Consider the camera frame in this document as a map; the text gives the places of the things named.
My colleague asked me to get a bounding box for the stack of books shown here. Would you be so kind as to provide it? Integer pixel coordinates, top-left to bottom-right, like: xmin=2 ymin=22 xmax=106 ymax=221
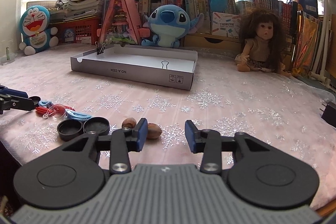
xmin=49 ymin=0 xmax=109 ymax=23

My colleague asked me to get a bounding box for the wooden drawer shelf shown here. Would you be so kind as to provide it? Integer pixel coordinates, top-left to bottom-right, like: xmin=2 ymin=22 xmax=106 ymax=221
xmin=182 ymin=33 xmax=241 ymax=53

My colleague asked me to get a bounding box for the pink snowflake tablecloth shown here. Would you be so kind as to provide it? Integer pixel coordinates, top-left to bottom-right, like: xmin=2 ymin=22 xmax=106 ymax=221
xmin=1 ymin=44 xmax=335 ymax=209

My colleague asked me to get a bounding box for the black round cup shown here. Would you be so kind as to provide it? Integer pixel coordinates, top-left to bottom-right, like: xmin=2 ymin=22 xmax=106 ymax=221
xmin=57 ymin=119 xmax=83 ymax=141

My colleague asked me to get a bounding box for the small blue plastic clip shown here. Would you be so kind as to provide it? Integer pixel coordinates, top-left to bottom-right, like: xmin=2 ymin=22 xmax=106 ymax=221
xmin=39 ymin=100 xmax=54 ymax=108

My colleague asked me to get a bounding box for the black round lid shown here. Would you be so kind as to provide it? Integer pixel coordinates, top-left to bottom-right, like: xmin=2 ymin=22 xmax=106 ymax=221
xmin=83 ymin=117 xmax=110 ymax=136

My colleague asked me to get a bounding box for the black power adapter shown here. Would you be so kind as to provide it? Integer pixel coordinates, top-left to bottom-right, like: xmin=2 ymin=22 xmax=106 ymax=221
xmin=321 ymin=102 xmax=336 ymax=127

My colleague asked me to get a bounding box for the small black binder clip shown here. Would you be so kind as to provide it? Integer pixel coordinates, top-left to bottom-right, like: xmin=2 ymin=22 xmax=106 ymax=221
xmin=95 ymin=42 xmax=106 ymax=55

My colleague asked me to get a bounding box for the blue Stitch plush toy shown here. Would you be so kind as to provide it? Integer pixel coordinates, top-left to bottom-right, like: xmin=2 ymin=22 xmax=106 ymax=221
xmin=141 ymin=5 xmax=204 ymax=48

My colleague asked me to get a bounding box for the blue Doraemon plush toy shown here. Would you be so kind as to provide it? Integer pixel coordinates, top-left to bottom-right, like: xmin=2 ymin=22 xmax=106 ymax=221
xmin=19 ymin=5 xmax=59 ymax=56

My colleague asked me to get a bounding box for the pink triangular diorama house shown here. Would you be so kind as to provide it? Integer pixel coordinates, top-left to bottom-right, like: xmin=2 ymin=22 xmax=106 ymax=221
xmin=96 ymin=0 xmax=151 ymax=47

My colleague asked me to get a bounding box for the white cardboard tray box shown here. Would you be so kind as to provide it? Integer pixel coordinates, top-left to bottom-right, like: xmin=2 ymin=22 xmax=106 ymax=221
xmin=71 ymin=44 xmax=198 ymax=90

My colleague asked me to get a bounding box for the brown-haired baby doll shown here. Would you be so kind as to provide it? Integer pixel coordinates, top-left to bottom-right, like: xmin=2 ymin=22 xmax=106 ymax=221
xmin=235 ymin=8 xmax=291 ymax=77

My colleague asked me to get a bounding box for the large black binder clip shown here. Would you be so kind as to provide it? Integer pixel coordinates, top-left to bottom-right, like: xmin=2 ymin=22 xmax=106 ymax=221
xmin=161 ymin=60 xmax=169 ymax=69

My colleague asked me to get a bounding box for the light brown walnut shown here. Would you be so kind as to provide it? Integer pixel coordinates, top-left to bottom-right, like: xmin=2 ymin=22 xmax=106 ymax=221
xmin=147 ymin=123 xmax=162 ymax=140

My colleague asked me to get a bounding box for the white label printer box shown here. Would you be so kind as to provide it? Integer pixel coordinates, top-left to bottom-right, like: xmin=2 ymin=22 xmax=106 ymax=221
xmin=211 ymin=12 xmax=242 ymax=39

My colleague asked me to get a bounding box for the red plastic crate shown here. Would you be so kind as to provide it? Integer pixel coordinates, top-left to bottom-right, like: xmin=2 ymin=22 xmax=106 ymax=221
xmin=50 ymin=16 xmax=101 ymax=45

